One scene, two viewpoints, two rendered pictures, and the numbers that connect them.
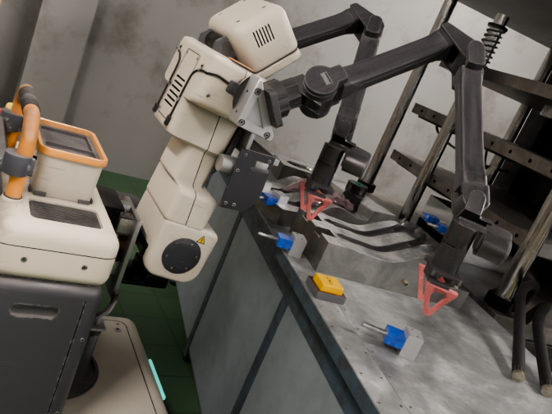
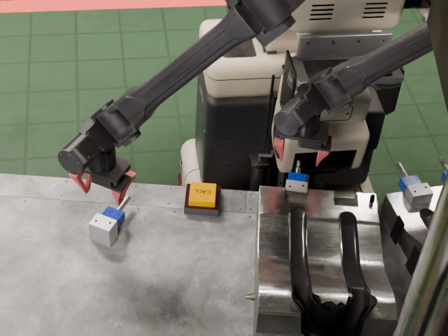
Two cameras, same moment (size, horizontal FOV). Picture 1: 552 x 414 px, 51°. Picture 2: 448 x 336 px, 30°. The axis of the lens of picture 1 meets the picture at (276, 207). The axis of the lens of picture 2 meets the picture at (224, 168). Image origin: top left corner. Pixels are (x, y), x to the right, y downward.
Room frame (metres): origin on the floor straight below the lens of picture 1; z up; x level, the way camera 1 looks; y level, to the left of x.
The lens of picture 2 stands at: (1.86, -1.41, 2.20)
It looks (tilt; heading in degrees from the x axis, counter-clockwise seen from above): 44 degrees down; 112
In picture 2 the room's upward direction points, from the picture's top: 4 degrees clockwise
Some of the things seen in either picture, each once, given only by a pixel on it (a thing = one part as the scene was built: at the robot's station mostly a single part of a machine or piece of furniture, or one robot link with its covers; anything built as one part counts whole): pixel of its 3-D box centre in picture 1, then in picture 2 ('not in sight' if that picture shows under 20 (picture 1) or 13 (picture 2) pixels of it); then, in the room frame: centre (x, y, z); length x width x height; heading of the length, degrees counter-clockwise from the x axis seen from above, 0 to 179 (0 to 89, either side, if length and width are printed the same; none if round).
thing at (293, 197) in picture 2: (323, 236); (296, 201); (1.53, -0.15, 0.87); 0.05 x 0.05 x 0.04; 22
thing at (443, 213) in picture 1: (482, 238); not in sight; (2.47, -0.88, 0.87); 0.50 x 0.27 x 0.17; 112
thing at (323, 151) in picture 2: (310, 196); (313, 148); (1.53, -0.07, 0.97); 0.07 x 0.07 x 0.09; 16
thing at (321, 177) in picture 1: (322, 175); (305, 122); (1.51, -0.08, 1.04); 0.10 x 0.07 x 0.07; 16
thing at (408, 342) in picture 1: (389, 334); (114, 215); (1.18, -0.34, 0.83); 0.13 x 0.05 x 0.05; 91
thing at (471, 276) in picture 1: (477, 261); not in sight; (2.54, -0.94, 0.75); 1.30 x 0.84 x 0.06; 22
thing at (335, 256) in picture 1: (382, 250); (321, 285); (1.66, -0.35, 0.87); 0.50 x 0.26 x 0.14; 112
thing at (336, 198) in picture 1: (324, 193); not in sight; (1.95, -0.13, 0.90); 0.26 x 0.18 x 0.08; 129
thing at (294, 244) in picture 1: (280, 240); (297, 179); (1.50, -0.05, 0.83); 0.13 x 0.05 x 0.05; 107
